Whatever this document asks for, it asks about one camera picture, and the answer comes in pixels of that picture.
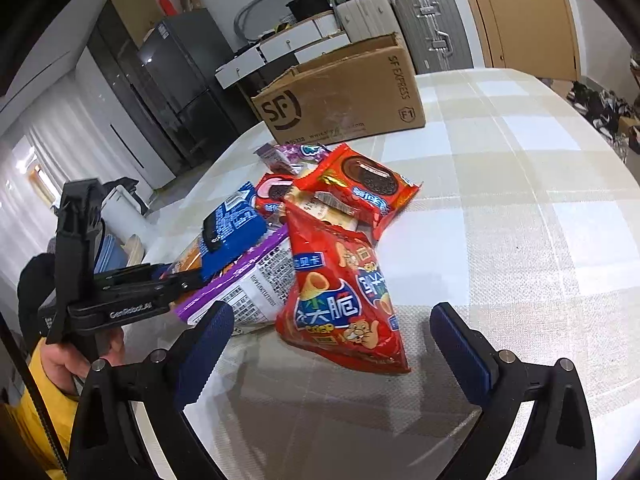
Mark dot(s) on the silver suitcase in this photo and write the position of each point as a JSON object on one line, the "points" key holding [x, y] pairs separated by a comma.
{"points": [[430, 20]]}

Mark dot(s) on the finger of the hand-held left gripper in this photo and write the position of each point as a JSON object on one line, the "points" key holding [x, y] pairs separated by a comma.
{"points": [[135, 273], [182, 282]]}

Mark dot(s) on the white plastic bin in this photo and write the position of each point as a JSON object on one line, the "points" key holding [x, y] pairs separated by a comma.
{"points": [[122, 215]]}

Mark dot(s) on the dark glass cabinet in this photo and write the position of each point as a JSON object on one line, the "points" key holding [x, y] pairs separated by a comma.
{"points": [[125, 110]]}

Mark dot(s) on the brown cardboard box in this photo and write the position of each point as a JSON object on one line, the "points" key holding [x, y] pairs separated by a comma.
{"points": [[340, 100]]}

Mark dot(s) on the clear biscuit packet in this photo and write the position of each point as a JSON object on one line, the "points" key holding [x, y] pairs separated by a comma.
{"points": [[332, 216]]}

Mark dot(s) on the blue cookie packet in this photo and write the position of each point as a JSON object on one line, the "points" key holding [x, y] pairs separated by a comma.
{"points": [[230, 230]]}

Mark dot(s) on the orange snack packet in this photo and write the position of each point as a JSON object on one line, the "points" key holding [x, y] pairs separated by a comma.
{"points": [[187, 260]]}

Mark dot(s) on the dark grey refrigerator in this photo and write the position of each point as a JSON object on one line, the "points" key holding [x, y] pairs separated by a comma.
{"points": [[185, 70]]}

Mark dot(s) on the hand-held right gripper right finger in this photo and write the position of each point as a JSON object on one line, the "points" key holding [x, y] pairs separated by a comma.
{"points": [[465, 350]]}

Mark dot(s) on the plain cardboard box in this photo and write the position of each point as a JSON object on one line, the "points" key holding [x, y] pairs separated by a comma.
{"points": [[132, 10]]}

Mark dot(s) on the round wooden board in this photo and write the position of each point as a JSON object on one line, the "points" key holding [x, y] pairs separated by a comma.
{"points": [[134, 251]]}

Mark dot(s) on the small red cookie packet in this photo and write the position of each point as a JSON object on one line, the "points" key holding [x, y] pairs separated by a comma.
{"points": [[275, 192]]}

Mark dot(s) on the wooden door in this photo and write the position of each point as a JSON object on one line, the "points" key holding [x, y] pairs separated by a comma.
{"points": [[520, 10]]}

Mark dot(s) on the purple white snack box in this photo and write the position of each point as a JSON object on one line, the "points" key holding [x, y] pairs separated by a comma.
{"points": [[250, 280]]}

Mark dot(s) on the large red cookie packet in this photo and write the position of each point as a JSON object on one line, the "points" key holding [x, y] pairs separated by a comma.
{"points": [[360, 175]]}

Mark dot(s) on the person's left hand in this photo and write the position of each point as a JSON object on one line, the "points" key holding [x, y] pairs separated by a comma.
{"points": [[65, 360]]}

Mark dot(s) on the white suitcase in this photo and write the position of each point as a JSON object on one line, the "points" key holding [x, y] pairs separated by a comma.
{"points": [[365, 15]]}

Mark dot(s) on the dark cloth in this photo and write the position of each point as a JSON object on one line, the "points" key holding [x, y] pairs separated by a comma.
{"points": [[35, 285]]}

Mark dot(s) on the pile of shoes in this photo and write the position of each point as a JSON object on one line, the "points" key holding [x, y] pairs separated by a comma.
{"points": [[600, 110]]}

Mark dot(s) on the white drawer cabinet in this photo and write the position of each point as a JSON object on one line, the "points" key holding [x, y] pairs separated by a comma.
{"points": [[285, 42]]}

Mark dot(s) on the red chip bag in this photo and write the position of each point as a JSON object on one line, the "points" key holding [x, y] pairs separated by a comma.
{"points": [[340, 310]]}

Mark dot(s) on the purple candy packet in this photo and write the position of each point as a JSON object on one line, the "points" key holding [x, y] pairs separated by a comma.
{"points": [[305, 152]]}

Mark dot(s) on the white curtain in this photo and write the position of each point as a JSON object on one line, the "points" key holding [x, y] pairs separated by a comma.
{"points": [[25, 185]]}

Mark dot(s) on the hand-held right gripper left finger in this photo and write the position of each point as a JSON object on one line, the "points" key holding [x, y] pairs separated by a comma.
{"points": [[205, 350]]}

